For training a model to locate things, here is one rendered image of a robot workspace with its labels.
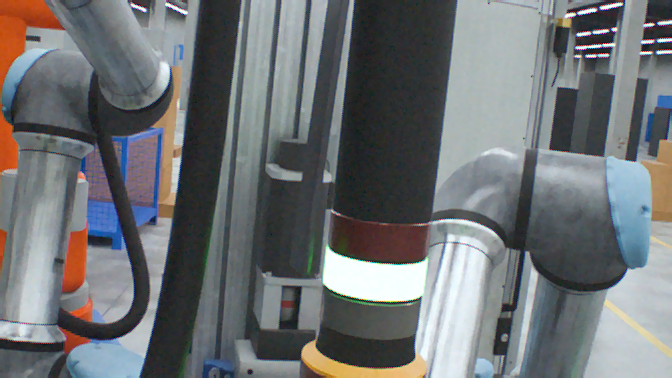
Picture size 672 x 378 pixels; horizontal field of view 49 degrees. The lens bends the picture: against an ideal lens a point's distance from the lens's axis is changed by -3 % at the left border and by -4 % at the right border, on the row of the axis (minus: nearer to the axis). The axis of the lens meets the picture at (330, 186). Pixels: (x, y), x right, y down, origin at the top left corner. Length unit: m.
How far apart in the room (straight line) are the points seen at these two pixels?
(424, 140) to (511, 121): 2.28
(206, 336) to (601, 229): 0.64
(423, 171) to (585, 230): 0.60
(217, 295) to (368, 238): 0.96
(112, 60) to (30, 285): 0.35
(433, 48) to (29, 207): 0.90
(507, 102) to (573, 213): 1.69
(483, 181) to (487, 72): 1.63
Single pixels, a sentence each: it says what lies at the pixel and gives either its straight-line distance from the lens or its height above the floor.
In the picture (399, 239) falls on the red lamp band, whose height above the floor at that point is 1.62.
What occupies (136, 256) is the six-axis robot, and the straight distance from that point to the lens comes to 4.24.
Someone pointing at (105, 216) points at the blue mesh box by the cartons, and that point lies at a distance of 6.79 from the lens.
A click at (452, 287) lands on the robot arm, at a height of 1.48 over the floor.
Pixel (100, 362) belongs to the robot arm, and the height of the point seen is 1.27.
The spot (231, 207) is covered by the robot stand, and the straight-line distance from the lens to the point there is 1.17.
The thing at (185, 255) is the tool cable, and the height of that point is 1.63.
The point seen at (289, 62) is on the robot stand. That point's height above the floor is 1.68.
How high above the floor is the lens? 1.67
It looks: 8 degrees down
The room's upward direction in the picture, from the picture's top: 6 degrees clockwise
